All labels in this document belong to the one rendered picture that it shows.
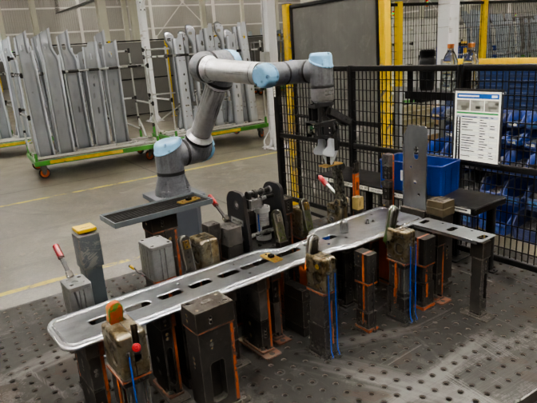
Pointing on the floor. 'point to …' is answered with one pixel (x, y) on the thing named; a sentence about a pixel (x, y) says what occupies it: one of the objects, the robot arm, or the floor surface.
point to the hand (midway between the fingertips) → (330, 160)
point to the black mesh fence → (459, 252)
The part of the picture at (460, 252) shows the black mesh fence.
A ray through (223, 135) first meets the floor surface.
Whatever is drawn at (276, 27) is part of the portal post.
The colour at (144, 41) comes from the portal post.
